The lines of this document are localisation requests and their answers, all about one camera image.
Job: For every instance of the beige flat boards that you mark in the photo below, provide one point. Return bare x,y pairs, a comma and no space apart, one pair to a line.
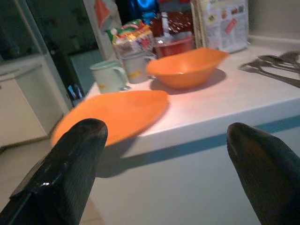
197,23

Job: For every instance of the metal spoon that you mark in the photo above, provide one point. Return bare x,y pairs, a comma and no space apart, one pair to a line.
269,58

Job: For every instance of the white printed paper package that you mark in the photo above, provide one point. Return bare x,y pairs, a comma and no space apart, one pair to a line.
225,28

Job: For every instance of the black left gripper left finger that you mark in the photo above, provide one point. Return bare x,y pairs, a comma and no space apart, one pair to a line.
70,164

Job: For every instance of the dark glass sliding door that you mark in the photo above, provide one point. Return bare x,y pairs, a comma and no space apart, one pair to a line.
58,28

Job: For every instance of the orange white hanging cloth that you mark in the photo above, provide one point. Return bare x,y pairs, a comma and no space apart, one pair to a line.
103,11

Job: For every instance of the metal fork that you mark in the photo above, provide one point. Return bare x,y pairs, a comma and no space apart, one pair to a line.
276,76

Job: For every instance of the small blue white box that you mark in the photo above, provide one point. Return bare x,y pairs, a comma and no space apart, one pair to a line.
74,92

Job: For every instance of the blue shiny packet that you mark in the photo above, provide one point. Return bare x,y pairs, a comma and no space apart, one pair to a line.
146,9

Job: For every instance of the dark red shiny packet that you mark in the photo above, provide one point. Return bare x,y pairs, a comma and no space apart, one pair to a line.
178,23

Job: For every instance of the red plastic container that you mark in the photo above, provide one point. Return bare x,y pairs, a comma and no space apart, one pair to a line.
173,48

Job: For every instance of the white counter with blue stripe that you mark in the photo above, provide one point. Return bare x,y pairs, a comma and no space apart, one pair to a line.
187,187

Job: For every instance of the white low cabinet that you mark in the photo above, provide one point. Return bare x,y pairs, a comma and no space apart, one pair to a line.
18,112

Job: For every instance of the orange plastic bowl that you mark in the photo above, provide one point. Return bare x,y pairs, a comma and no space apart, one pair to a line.
187,68

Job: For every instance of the pale green mug yellow print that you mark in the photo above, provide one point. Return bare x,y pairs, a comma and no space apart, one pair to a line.
136,68
105,77

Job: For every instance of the colourful snack packet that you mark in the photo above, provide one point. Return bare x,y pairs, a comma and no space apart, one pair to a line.
131,35

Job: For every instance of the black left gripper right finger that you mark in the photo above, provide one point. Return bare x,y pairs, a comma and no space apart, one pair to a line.
269,175

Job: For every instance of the orange plastic plate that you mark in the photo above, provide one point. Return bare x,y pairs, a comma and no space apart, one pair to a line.
122,110

